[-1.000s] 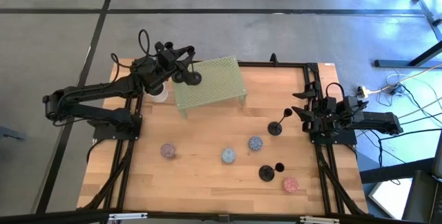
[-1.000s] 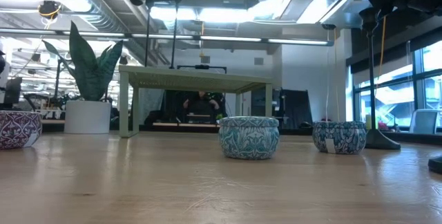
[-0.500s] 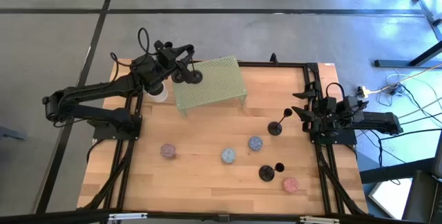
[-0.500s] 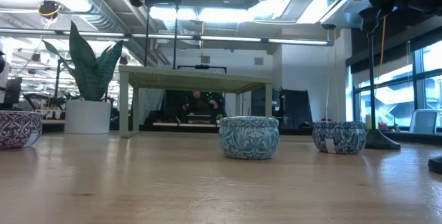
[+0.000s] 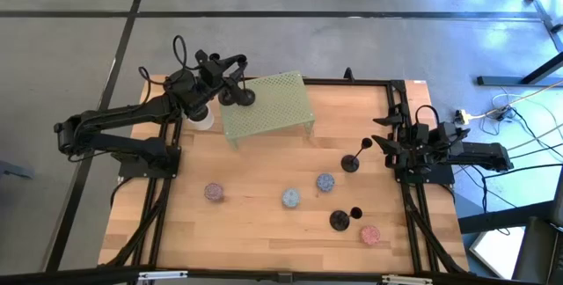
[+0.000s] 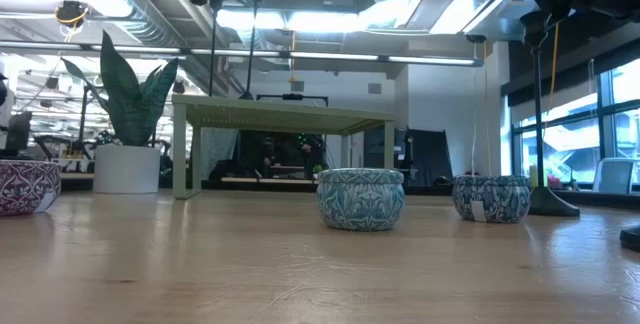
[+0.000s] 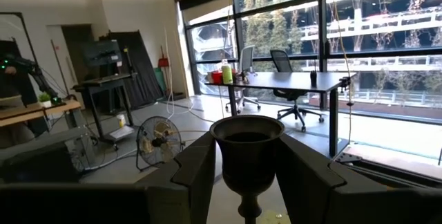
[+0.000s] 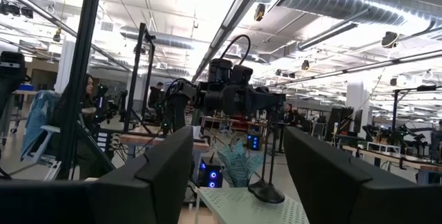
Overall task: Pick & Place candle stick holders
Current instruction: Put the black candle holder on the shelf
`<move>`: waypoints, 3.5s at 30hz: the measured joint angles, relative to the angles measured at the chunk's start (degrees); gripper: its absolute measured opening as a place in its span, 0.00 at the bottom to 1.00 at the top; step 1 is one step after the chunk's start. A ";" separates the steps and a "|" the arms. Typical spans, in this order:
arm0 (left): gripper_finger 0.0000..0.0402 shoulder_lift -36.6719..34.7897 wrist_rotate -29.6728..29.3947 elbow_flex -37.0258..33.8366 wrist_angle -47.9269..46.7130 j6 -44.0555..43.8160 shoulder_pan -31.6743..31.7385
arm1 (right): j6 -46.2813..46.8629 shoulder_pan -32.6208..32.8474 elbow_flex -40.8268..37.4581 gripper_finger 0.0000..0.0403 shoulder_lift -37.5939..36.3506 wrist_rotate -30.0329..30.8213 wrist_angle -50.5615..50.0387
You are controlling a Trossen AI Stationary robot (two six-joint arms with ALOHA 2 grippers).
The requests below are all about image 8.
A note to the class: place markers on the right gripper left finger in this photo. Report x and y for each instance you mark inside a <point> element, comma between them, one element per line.
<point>121,200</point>

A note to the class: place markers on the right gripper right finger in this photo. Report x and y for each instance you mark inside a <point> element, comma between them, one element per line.
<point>345,196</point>

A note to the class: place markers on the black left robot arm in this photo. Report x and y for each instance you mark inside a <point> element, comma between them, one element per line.
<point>179,113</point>

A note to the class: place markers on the black robot arm green light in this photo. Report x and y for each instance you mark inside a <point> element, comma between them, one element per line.
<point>100,103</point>

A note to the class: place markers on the black computer blue lights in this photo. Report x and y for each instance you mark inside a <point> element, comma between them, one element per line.
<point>210,174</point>
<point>253,141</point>

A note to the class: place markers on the long wooden workbench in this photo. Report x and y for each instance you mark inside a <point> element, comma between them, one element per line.
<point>380,155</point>

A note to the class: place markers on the green artificial snake plant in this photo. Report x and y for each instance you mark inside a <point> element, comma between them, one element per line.
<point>238,165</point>

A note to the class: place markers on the black monitors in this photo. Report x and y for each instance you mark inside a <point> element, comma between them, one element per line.
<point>340,120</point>

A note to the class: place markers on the black background robot arms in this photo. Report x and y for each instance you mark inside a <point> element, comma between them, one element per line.
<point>397,135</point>

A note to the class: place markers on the white office chair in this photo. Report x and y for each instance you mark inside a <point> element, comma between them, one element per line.
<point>48,129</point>

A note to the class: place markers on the green perforated metal shelf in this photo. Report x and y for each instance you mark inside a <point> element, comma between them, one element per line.
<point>241,210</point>

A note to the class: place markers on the blue jacket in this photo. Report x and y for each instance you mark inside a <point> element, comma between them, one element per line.
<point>39,120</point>

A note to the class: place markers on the seated person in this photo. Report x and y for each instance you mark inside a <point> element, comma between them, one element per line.
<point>86,85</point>

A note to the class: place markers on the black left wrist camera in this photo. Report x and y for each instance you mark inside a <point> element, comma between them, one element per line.
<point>221,72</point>

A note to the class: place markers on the black mounted camera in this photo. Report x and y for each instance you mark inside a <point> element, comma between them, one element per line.
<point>389,39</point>
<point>305,65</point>
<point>259,11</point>

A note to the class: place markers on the black gantry frame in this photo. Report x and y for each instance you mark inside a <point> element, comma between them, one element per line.
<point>136,79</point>

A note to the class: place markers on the black camera stand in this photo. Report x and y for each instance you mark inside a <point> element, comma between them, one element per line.
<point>426,88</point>

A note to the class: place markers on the black vertical frame post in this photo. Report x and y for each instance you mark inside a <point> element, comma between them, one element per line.
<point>83,61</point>

